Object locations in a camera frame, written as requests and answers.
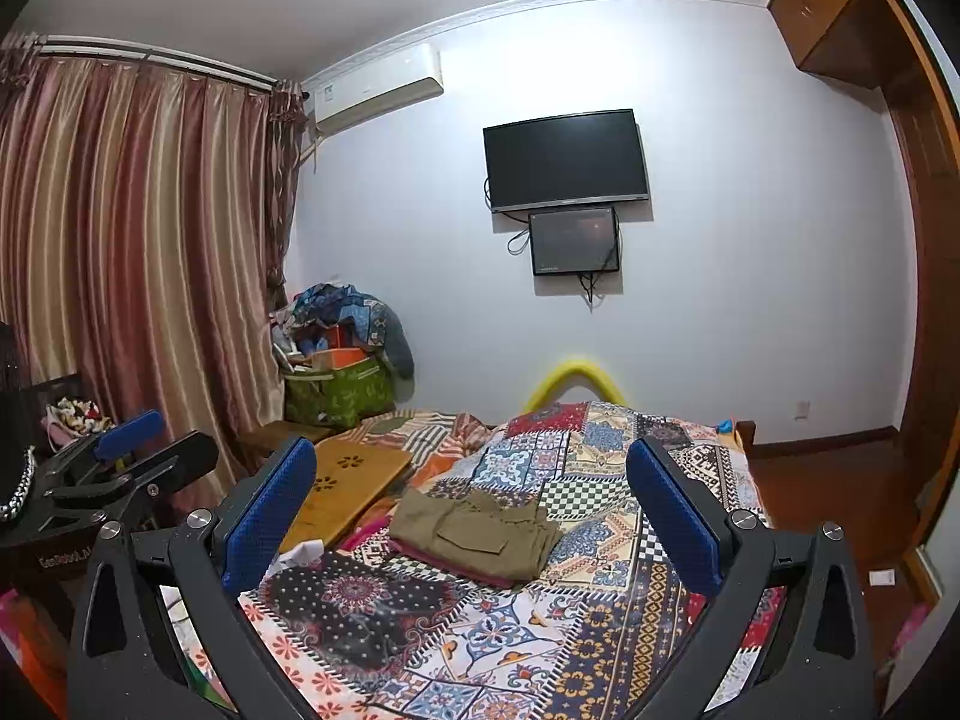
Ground floral cloth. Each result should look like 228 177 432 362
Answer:
45 396 113 445

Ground black wall television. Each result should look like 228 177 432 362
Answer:
482 109 650 215

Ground white air conditioner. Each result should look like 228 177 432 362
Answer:
304 43 445 132

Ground brown low table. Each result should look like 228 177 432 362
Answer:
236 420 335 460

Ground yellow foam tube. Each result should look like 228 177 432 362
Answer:
523 355 627 413

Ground white crumpled cloth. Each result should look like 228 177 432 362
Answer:
270 540 325 580

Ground khaki pants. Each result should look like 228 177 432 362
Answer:
388 487 565 584

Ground curtain rod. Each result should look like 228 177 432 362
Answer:
34 34 301 95

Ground green fabric bag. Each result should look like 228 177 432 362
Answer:
283 356 396 428

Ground orange cardboard box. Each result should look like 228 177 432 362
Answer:
304 345 368 373

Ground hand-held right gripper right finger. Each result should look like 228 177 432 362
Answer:
626 436 880 720

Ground small black monitor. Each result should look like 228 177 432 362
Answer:
528 206 621 276

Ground pink soft item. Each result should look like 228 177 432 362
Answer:
896 600 935 661

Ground green storage bag with clothes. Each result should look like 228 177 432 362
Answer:
270 283 415 398

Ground patchwork printed bedspread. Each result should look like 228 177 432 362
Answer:
240 401 788 720

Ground wooden lap desk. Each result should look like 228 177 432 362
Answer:
277 435 415 556

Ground striped brown curtain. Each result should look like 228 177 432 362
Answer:
0 34 305 518

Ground wooden wardrobe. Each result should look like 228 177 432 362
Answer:
765 0 960 608

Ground dark cloth with silver chain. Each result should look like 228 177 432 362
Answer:
0 322 40 533

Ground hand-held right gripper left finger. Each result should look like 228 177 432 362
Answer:
66 436 331 720

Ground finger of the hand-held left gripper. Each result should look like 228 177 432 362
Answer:
41 409 166 500
45 431 220 533

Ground pink orange bag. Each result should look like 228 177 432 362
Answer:
0 589 70 720

